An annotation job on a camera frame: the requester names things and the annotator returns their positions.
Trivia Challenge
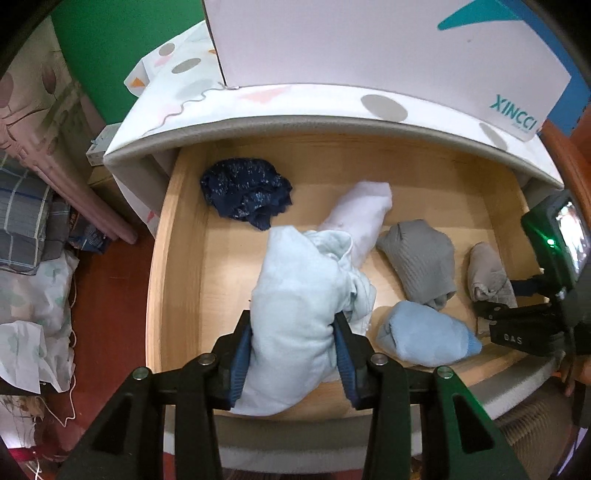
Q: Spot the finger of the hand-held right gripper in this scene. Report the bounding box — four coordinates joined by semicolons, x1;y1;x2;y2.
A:
472;300;571;357
508;276;555;297

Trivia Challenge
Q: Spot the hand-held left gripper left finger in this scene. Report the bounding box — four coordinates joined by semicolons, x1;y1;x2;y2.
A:
58;310;254;480

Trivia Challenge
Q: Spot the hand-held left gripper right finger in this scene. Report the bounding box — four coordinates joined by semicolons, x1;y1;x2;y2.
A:
333;311;529;480

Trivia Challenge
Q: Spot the beige grey underwear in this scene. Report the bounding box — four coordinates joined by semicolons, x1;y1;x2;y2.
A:
467;242;518;310

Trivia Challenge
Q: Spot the pale blue underwear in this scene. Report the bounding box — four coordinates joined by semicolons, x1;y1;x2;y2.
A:
233;226;377;416

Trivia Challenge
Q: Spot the wooden drawer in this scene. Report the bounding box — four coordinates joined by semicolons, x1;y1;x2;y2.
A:
147;133;571;464

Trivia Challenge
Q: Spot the light blue underwear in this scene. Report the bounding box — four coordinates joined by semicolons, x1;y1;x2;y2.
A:
375;301;483;367

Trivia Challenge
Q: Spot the grey ribbed underwear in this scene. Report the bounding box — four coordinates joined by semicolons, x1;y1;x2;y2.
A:
376;220;458;310

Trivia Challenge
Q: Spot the white underwear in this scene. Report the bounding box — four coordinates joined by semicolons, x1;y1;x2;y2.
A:
318;181;393;268

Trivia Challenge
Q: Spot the navy blue patterned underwear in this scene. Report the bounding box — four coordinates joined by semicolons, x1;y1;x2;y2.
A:
200;158;294;232

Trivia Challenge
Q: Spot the person's right hand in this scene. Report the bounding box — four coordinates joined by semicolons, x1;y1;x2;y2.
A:
560;355;580;398

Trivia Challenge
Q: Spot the beige ribbed cloth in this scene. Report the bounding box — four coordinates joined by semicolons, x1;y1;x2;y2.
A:
496;383;575;444

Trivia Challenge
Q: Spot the blue foam mat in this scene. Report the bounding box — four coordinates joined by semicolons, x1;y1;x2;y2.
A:
540;69;591;134

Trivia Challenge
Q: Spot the blue plastic packet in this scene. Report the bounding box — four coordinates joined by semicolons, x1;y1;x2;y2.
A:
69;217;109;254

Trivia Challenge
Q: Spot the white floral bedding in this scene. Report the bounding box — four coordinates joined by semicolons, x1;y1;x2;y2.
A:
0;251;79;393

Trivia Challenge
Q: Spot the small light blue box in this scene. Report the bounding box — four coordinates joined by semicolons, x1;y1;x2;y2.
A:
85;124;122;167

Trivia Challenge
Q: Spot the patterned white table cover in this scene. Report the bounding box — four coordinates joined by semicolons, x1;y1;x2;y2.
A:
104;21;561;185

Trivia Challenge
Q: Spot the grey plaid quilt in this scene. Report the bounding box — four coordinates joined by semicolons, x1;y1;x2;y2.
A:
0;154;70;275

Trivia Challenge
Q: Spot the white shoe box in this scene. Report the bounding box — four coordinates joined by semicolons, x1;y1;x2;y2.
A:
202;0;573;141

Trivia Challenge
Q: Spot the floral pink curtain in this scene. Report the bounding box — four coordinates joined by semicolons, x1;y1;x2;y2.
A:
0;21;139;245

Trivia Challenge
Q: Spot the green foam mat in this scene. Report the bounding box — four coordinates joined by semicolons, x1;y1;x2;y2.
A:
50;0;208;125

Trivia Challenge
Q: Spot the white cable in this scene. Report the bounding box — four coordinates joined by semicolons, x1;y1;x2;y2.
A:
34;281;79;480

